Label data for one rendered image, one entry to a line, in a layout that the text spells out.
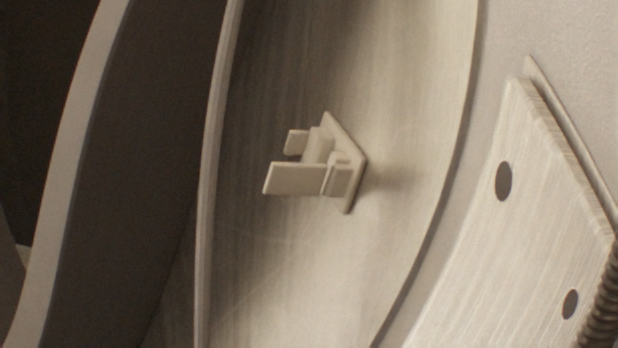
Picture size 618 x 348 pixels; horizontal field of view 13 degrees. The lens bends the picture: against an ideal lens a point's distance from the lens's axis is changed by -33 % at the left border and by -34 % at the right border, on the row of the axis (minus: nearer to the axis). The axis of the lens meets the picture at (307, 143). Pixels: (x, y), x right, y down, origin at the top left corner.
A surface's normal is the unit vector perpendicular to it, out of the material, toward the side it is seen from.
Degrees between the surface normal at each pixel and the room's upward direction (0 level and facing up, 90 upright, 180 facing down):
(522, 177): 90
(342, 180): 115
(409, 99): 90
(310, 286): 90
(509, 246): 90
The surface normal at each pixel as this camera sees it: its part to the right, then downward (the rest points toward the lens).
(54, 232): -0.87, -0.04
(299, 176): 0.41, 0.53
